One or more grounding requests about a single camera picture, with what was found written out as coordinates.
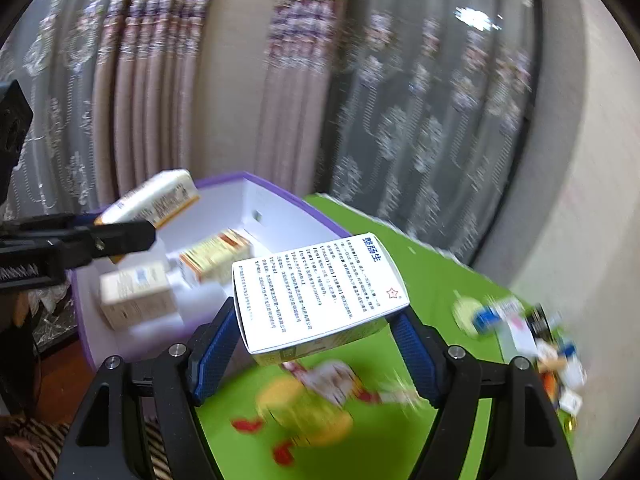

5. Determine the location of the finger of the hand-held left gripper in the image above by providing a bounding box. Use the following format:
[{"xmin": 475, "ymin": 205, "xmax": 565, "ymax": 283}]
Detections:
[
  {"xmin": 12, "ymin": 213, "xmax": 103, "ymax": 228},
  {"xmin": 62, "ymin": 219, "xmax": 157, "ymax": 273}
]

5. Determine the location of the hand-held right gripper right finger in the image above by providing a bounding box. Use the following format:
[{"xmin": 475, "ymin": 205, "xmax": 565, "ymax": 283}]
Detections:
[{"xmin": 387, "ymin": 305, "xmax": 581, "ymax": 480}]

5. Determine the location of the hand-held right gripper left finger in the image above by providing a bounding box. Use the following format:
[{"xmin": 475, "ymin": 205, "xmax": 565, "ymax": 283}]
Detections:
[{"xmin": 52, "ymin": 297, "xmax": 251, "ymax": 480}]

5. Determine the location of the white box with orange stripe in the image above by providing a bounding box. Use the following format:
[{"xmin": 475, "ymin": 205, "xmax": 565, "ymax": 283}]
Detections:
[{"xmin": 95, "ymin": 170, "xmax": 201, "ymax": 264}]

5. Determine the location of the white medicine box black text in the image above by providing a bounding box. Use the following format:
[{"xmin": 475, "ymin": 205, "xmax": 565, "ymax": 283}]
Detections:
[{"xmin": 231, "ymin": 232, "xmax": 412, "ymax": 367}]

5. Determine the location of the purple storage box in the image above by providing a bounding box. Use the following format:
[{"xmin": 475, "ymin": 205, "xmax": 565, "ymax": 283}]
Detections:
[{"xmin": 70, "ymin": 171, "xmax": 353, "ymax": 373}]

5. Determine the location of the green desktop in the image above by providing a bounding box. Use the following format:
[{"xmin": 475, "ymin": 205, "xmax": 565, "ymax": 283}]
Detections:
[{"xmin": 192, "ymin": 194, "xmax": 566, "ymax": 480}]

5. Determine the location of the grey sheer embroidered curtain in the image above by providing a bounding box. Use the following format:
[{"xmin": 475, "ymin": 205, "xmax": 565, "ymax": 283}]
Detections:
[
  {"xmin": 0, "ymin": 0, "xmax": 126, "ymax": 223},
  {"xmin": 315, "ymin": 0, "xmax": 545, "ymax": 263}
]

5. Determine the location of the white blue medicine box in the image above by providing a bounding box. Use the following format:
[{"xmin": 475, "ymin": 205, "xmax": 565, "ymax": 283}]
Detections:
[{"xmin": 99, "ymin": 261, "xmax": 178, "ymax": 331}]

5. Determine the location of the pale green round item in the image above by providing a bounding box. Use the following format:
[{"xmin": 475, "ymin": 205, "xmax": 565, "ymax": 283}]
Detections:
[{"xmin": 451, "ymin": 296, "xmax": 488, "ymax": 332}]

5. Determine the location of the blue thread spool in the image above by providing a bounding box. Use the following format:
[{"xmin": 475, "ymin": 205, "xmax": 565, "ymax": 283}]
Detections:
[{"xmin": 474, "ymin": 307, "xmax": 502, "ymax": 335}]

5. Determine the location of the yellow orange medicine box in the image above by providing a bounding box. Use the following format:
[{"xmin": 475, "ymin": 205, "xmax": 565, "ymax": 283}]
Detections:
[{"xmin": 179, "ymin": 228, "xmax": 254, "ymax": 288}]

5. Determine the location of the clear plastic bag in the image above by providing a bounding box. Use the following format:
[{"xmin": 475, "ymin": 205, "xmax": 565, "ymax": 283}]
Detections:
[{"xmin": 27, "ymin": 282, "xmax": 77, "ymax": 356}]

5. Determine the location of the white box with red mark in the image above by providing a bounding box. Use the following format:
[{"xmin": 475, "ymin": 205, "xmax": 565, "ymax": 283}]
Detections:
[{"xmin": 492, "ymin": 296, "xmax": 535, "ymax": 358}]

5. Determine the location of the dark small item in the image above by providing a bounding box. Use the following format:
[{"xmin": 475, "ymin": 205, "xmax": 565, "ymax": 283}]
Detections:
[{"xmin": 529, "ymin": 304, "xmax": 563, "ymax": 343}]

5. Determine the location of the pink floral curtain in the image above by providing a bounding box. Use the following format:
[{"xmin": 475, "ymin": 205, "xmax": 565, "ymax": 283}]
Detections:
[{"xmin": 95, "ymin": 0, "xmax": 361, "ymax": 201}]

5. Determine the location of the white blue small box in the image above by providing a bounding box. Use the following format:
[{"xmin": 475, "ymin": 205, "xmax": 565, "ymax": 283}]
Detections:
[{"xmin": 547, "ymin": 342, "xmax": 587, "ymax": 391}]

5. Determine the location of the striped cloth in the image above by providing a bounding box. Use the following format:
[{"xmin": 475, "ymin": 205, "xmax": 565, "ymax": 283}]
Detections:
[{"xmin": 0, "ymin": 416, "xmax": 168, "ymax": 480}]

